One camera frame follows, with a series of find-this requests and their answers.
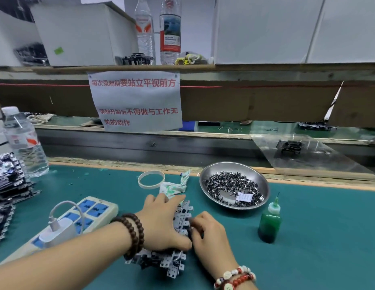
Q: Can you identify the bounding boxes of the person's left hand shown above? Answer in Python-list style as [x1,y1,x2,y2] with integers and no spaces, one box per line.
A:
[136,193,193,253]

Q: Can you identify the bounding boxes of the person's right hand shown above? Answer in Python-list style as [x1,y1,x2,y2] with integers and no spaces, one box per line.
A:
[189,211,239,280]

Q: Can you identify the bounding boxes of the white green-stained cloth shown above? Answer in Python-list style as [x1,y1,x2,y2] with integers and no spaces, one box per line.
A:
[159,170,191,200]

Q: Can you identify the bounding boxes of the green glue squeeze bottle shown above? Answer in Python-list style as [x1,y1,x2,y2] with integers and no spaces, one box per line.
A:
[258,196,283,244]

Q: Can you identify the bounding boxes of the pile of small metal parts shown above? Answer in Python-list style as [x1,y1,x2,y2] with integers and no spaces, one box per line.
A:
[206,172,265,207]

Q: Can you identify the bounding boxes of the round metal bowl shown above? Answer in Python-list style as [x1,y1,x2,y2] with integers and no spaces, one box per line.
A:
[199,161,271,211]

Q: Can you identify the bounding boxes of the black conveyor belt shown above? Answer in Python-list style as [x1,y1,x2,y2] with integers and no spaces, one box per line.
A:
[36,126,375,176]

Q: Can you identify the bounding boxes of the finished mechanisms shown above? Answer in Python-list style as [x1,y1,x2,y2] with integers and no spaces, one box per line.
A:
[275,120,336,157]

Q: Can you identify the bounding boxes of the pile of black mechanism assemblies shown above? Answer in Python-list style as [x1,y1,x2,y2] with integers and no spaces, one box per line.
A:
[0,153,42,248]

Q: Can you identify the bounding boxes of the person's left forearm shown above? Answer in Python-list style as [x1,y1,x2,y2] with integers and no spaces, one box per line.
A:
[0,223,137,290]

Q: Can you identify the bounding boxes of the white blue power strip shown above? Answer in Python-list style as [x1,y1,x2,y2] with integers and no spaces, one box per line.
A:
[0,196,119,266]

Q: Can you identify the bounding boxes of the white power plug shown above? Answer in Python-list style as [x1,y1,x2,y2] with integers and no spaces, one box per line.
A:
[39,217,74,247]

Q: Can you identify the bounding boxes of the white paper sign red text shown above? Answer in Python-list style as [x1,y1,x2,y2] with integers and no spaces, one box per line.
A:
[88,70,183,132]

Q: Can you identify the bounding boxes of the brown cardboard panel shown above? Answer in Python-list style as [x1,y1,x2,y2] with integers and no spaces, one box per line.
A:
[0,81,375,128]

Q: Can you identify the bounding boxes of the clear plastic sheet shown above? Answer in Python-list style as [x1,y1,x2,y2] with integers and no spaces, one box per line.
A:
[251,133,375,176]

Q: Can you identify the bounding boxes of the clear plastic bottle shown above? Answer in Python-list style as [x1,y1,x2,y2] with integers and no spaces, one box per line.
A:
[134,0,156,63]
[1,106,50,178]

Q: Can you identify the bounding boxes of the dark metal device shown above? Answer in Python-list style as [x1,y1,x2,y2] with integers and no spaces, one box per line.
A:
[117,53,153,66]

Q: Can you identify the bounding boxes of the yellow plastic object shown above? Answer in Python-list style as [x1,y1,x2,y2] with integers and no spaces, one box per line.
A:
[175,53,208,65]

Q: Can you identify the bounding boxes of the wooden shelf beam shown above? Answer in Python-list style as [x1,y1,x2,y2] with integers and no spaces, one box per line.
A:
[0,63,375,82]

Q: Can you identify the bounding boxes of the bottle with orange label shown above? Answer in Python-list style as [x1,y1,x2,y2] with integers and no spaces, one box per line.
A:
[160,0,182,65]

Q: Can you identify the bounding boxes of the white box green sticker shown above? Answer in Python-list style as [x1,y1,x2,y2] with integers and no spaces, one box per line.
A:
[30,2,139,67]

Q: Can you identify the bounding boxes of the white cardboard box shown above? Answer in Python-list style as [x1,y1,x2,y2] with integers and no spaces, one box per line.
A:
[0,6,40,67]

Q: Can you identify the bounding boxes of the black window grille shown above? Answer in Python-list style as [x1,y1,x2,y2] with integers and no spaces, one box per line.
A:
[0,0,34,22]

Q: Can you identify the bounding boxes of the brown bead bracelet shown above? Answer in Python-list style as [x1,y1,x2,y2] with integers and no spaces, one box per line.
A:
[112,213,145,261]

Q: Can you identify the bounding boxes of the red white bead bracelet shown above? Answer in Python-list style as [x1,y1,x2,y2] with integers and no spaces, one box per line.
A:
[213,265,258,290]

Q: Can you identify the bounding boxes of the white tape ring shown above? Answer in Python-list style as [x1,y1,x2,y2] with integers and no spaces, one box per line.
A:
[137,170,167,190]

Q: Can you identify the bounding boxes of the white plug cable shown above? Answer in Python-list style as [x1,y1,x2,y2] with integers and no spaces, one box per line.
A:
[47,200,86,230]

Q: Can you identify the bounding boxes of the red cord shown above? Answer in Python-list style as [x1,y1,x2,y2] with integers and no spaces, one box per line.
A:
[0,83,375,89]

